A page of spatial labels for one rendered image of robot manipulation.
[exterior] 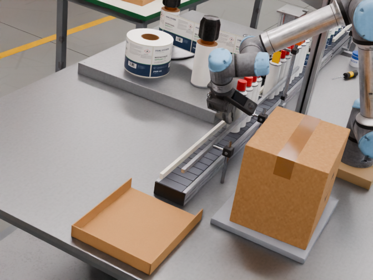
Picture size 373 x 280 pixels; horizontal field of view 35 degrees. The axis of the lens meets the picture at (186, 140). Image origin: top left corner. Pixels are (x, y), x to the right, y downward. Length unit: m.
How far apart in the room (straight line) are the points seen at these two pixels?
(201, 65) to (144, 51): 0.24
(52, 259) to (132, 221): 0.83
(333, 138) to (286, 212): 0.27
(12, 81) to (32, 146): 2.37
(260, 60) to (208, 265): 0.66
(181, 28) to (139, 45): 0.33
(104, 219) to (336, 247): 0.69
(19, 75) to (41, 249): 2.18
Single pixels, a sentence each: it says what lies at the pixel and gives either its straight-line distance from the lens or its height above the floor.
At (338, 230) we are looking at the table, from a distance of 1.91.
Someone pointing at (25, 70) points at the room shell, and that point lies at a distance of 4.60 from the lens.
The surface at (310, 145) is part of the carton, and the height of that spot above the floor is 1.12.
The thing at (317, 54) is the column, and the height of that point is 1.12.
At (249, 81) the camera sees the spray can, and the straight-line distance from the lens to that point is 2.15.
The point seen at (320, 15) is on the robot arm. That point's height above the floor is 1.38.
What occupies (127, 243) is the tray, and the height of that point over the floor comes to 0.83.
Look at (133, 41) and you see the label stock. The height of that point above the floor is 1.02.
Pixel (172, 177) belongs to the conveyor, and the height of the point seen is 0.88.
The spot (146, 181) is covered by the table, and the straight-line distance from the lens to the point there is 1.93.
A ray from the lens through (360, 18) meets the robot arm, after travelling 1.83.
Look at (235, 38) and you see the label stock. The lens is 2.62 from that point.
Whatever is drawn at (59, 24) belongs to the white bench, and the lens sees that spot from 4.00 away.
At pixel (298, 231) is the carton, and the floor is 0.91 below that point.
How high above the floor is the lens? 1.93
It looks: 30 degrees down
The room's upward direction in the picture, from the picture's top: 9 degrees clockwise
